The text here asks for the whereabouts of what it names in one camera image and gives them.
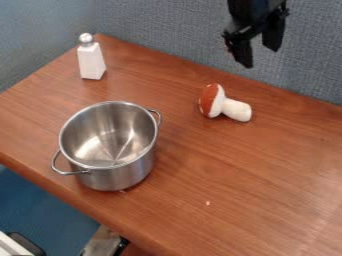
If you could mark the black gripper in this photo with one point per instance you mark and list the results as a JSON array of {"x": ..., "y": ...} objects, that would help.
[{"x": 254, "y": 17}]

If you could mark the red and white toy mushroom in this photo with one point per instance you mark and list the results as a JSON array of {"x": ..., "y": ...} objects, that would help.
[{"x": 214, "y": 103}]

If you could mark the stainless steel pot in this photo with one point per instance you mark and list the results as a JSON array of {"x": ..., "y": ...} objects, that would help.
[{"x": 107, "y": 145}]

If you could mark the white salt shaker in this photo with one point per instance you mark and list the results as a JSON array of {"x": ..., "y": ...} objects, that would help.
[{"x": 89, "y": 57}]

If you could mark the grey table leg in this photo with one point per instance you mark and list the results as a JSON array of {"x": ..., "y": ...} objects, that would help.
[{"x": 105, "y": 243}]

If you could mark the white and black floor object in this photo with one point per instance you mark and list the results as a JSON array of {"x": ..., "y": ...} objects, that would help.
[{"x": 17, "y": 245}]

